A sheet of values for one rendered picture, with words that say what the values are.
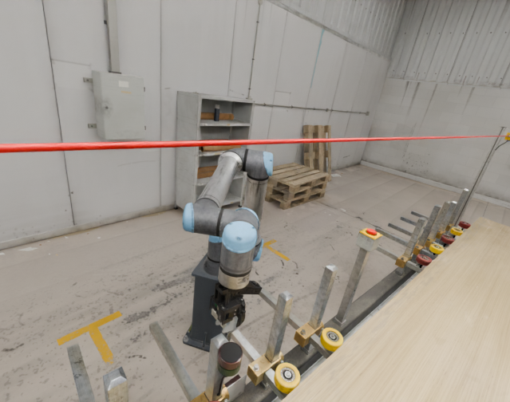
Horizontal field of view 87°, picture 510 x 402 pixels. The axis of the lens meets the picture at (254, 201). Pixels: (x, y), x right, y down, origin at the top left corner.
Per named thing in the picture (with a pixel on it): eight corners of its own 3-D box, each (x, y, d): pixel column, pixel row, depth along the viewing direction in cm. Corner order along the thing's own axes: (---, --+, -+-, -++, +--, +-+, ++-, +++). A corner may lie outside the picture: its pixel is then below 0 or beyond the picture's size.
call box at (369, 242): (354, 246, 117) (359, 230, 114) (362, 242, 122) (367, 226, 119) (369, 254, 113) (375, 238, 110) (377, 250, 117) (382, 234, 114)
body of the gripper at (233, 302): (208, 310, 81) (211, 278, 77) (231, 299, 87) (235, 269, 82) (222, 328, 76) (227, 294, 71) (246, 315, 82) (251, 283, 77)
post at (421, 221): (393, 278, 184) (419, 217, 165) (395, 277, 186) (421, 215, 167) (397, 281, 182) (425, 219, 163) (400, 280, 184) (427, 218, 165)
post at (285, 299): (257, 388, 104) (278, 292, 85) (263, 383, 106) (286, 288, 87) (263, 396, 101) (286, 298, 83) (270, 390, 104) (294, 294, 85)
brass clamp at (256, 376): (245, 372, 95) (247, 363, 93) (272, 352, 103) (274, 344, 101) (256, 388, 90) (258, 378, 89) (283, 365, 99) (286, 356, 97)
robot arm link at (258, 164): (235, 246, 180) (247, 142, 137) (261, 250, 180) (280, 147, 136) (231, 263, 168) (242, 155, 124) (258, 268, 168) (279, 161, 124)
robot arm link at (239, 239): (259, 222, 76) (257, 240, 66) (253, 259, 80) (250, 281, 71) (227, 217, 76) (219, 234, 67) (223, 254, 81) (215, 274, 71)
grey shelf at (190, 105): (173, 208, 376) (176, 90, 316) (223, 196, 439) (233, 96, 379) (191, 221, 350) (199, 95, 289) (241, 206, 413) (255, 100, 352)
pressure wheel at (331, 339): (317, 364, 101) (325, 343, 97) (314, 345, 108) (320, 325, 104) (338, 367, 101) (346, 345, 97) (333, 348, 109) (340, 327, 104)
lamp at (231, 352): (208, 401, 76) (215, 348, 67) (224, 389, 79) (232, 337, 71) (219, 420, 72) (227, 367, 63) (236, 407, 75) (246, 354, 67)
